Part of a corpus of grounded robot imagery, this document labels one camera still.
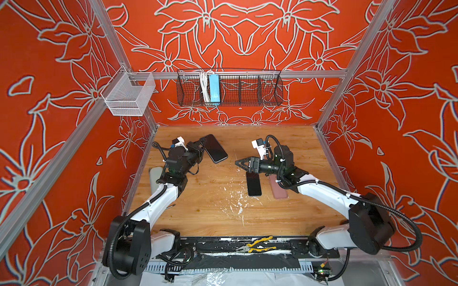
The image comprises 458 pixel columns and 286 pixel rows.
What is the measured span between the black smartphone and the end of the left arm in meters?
0.02

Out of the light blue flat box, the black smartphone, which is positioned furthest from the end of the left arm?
the light blue flat box

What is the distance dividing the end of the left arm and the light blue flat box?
0.24 m

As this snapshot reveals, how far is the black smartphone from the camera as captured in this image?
0.74 metres

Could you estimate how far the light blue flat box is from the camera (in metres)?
0.90

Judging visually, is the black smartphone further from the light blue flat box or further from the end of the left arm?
the light blue flat box

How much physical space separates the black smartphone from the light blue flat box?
8.4 inches

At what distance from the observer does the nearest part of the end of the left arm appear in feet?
2.01
